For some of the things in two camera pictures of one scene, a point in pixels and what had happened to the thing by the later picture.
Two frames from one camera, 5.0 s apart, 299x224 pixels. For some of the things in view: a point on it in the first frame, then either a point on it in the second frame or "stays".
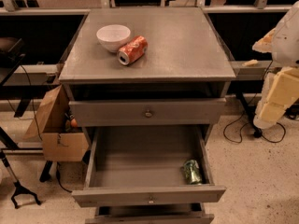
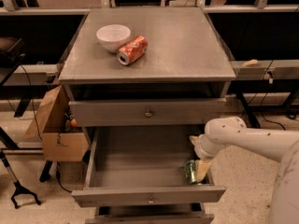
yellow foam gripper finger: [283, 93] -> [202, 167]
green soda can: [192, 172] stays
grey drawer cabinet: [147, 83] stays
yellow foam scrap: [250, 63] stays
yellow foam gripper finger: [264, 44] -> [194, 139]
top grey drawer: [149, 113] stays
